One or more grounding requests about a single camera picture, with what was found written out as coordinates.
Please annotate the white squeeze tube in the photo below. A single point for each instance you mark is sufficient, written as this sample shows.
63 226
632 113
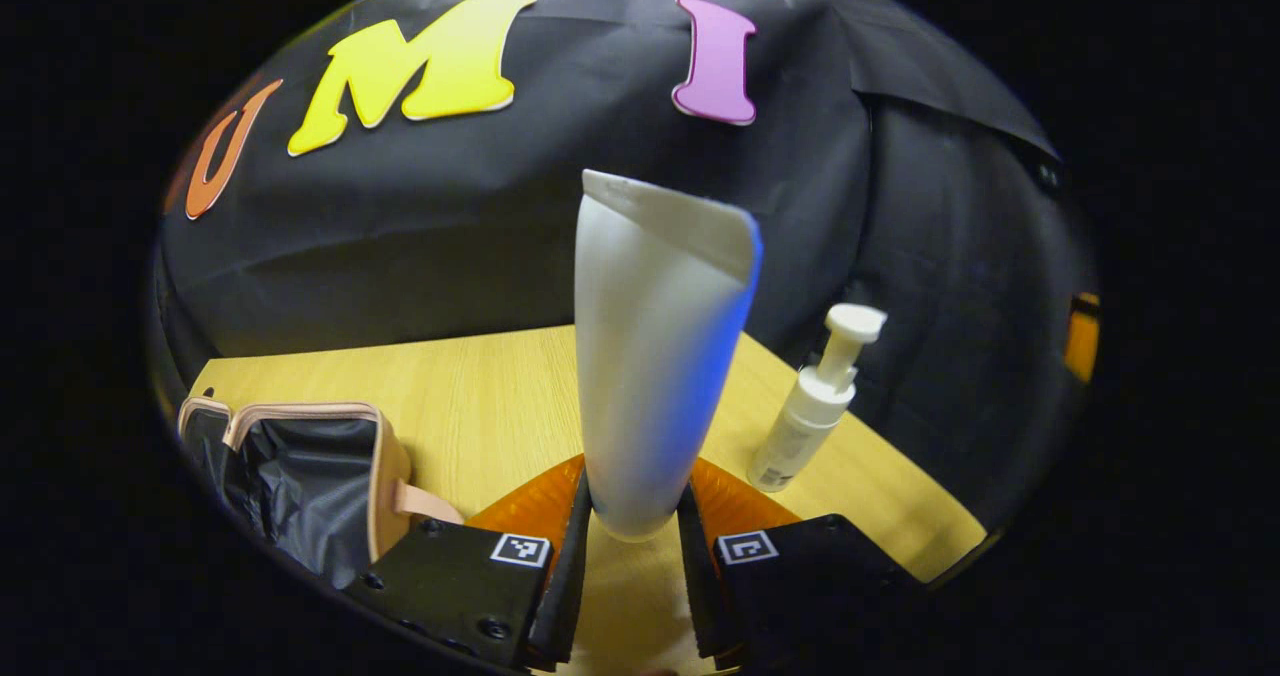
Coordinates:
650 376

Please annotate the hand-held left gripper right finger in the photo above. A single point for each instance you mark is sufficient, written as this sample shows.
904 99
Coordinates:
695 576

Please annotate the white pump bottle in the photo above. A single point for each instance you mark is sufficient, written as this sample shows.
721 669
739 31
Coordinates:
800 426

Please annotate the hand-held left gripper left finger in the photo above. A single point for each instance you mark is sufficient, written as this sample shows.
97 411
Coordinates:
570 566

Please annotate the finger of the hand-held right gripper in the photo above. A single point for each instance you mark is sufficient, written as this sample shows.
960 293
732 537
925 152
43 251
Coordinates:
1082 341

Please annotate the black backdrop cloth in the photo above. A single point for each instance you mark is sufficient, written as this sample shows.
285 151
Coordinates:
500 236

